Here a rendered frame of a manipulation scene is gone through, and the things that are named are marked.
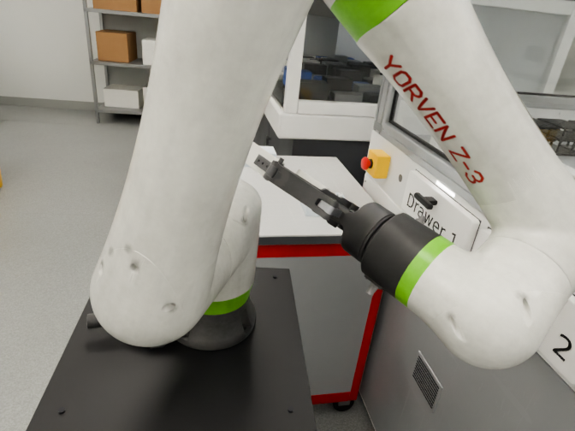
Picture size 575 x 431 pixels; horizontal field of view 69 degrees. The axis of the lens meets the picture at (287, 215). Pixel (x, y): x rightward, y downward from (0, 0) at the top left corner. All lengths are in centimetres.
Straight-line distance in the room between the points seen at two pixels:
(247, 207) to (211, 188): 21
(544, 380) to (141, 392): 64
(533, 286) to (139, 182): 38
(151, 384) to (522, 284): 48
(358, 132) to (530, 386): 120
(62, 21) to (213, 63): 504
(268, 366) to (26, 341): 146
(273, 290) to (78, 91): 478
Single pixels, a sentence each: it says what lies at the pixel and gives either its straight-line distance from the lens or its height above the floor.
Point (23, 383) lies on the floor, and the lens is 185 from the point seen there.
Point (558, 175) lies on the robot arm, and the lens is 51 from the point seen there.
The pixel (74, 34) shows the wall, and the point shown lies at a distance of 532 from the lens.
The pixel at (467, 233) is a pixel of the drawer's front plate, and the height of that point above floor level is 90.
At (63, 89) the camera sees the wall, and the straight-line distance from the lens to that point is 546.
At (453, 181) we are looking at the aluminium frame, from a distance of 101.
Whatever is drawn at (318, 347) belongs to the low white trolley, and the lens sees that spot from 135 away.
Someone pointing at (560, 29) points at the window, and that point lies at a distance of 87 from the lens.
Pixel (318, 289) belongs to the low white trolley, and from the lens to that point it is 120.
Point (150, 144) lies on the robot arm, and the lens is 36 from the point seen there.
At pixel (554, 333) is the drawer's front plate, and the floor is 86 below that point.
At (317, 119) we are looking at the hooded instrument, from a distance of 171.
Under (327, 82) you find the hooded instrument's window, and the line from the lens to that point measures 171.
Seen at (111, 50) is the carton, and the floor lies 73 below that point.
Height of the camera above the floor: 128
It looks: 27 degrees down
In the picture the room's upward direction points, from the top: 6 degrees clockwise
